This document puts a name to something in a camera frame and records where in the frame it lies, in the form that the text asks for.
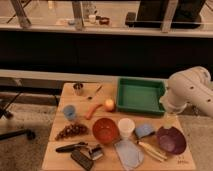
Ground light blue cloth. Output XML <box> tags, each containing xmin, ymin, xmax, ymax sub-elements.
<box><xmin>115</xmin><ymin>140</ymin><xmax>144</xmax><ymax>171</ymax></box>

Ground green plastic tray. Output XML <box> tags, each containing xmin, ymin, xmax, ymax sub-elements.
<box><xmin>116</xmin><ymin>78</ymin><xmax>165</xmax><ymax>116</ymax></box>

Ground small blue cup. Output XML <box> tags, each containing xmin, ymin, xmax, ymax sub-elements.
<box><xmin>63</xmin><ymin>105</ymin><xmax>76</xmax><ymax>120</ymax></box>

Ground wooden table board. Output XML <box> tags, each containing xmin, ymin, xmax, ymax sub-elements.
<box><xmin>42</xmin><ymin>83</ymin><xmax>196</xmax><ymax>171</ymax></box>

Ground red bowl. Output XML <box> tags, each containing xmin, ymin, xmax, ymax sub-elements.
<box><xmin>92</xmin><ymin>118</ymin><xmax>119</xmax><ymax>144</ymax></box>

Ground small metal cup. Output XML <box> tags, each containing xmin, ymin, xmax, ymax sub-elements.
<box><xmin>73</xmin><ymin>83</ymin><xmax>83</xmax><ymax>95</ymax></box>

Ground orange carrot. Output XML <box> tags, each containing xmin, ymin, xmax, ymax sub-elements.
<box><xmin>85</xmin><ymin>104</ymin><xmax>102</xmax><ymax>120</ymax></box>

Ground black chair base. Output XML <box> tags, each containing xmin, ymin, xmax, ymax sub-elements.
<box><xmin>0</xmin><ymin>92</ymin><xmax>37</xmax><ymax>142</ymax></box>

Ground blue sponge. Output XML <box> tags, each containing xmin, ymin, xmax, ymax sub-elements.
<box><xmin>135</xmin><ymin>124</ymin><xmax>155</xmax><ymax>139</ymax></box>

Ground small black white brush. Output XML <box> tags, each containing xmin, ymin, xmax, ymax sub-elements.
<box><xmin>89</xmin><ymin>145</ymin><xmax>104</xmax><ymax>160</ymax></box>

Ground white paper cup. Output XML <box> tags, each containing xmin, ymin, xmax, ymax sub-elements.
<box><xmin>118</xmin><ymin>118</ymin><xmax>135</xmax><ymax>138</ymax></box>

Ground metal spoon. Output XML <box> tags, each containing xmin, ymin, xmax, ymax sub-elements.
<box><xmin>87</xmin><ymin>85</ymin><xmax>102</xmax><ymax>100</ymax></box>

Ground purple grape bunch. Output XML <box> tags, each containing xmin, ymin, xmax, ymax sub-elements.
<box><xmin>55</xmin><ymin>123</ymin><xmax>88</xmax><ymax>140</ymax></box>

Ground black remote control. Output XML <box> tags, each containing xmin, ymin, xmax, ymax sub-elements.
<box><xmin>71</xmin><ymin>150</ymin><xmax>94</xmax><ymax>171</ymax></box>

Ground cream handled tongs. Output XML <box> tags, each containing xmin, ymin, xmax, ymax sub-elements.
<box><xmin>137</xmin><ymin>141</ymin><xmax>167</xmax><ymax>162</ymax></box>

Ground black handled tool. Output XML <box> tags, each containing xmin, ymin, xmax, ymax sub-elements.
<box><xmin>55</xmin><ymin>142</ymin><xmax>88</xmax><ymax>153</ymax></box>

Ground yellow red apple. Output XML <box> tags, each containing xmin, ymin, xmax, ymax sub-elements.
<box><xmin>104</xmin><ymin>99</ymin><xmax>115</xmax><ymax>112</ymax></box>

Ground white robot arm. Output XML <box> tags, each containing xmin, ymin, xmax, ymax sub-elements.
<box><xmin>159</xmin><ymin>66</ymin><xmax>213</xmax><ymax>129</ymax></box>

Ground purple bowl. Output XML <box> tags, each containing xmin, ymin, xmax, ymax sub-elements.
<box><xmin>156</xmin><ymin>127</ymin><xmax>187</xmax><ymax>155</ymax></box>

